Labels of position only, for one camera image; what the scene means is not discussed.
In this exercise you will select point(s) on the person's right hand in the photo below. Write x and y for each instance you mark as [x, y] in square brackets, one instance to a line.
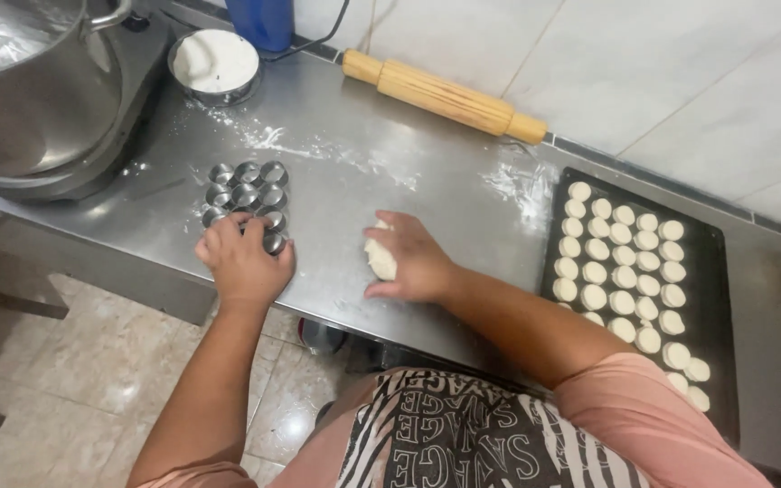
[421, 268]

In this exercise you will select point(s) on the person's left hand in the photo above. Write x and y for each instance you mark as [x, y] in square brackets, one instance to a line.
[245, 268]

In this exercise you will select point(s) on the white dough piece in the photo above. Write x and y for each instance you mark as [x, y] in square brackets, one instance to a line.
[380, 259]

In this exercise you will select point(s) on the dark object under table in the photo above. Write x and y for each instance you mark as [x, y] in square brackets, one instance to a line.
[323, 337]

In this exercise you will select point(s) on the zebra print apron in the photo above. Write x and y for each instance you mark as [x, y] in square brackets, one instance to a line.
[472, 434]

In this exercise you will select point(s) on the wooden rolling pin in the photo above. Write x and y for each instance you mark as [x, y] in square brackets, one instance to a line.
[445, 95]

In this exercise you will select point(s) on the grey mixer base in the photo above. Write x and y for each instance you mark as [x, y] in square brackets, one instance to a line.
[136, 122]

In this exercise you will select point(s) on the rows of round dough discs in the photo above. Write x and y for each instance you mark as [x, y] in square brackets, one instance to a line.
[624, 274]

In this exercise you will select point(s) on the round metal tin of flour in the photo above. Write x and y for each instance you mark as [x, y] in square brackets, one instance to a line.
[215, 64]

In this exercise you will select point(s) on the blue plastic container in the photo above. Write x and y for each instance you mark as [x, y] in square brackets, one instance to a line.
[260, 24]

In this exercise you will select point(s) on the pink shirt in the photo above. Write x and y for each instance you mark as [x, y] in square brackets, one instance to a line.
[641, 413]

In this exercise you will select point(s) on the large steel mixing bowl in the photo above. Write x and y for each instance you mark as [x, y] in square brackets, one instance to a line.
[31, 88]

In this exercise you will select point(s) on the black baking tray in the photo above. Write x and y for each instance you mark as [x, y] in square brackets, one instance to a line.
[716, 305]

